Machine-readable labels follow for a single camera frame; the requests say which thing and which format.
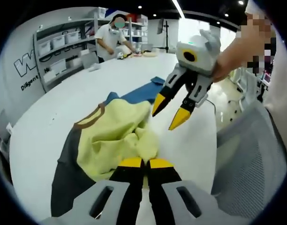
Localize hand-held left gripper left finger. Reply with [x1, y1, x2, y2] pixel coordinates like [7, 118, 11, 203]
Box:
[40, 157, 145, 225]

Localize grey mesh office chair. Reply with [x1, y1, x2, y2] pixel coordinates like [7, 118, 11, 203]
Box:
[211, 99, 287, 220]

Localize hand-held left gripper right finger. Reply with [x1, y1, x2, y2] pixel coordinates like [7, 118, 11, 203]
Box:
[147, 158, 231, 225]

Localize yellow grey blue garment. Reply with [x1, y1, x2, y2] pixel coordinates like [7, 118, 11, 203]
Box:
[50, 76, 166, 218]

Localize pale cloth pile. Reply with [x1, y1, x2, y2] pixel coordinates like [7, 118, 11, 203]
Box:
[134, 49, 158, 58]

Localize grey box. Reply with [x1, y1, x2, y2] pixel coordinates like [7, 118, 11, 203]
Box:
[80, 49, 98, 68]

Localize grey metal storage shelf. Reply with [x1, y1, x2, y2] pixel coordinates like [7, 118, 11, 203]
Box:
[33, 7, 149, 92]

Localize person's right hand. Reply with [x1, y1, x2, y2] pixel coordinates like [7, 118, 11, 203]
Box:
[211, 52, 239, 83]

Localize row of white storage bins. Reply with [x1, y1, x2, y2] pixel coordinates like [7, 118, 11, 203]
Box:
[38, 7, 148, 80]

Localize black monitor on stand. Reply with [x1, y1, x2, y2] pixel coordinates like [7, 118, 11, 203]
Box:
[157, 18, 172, 53]

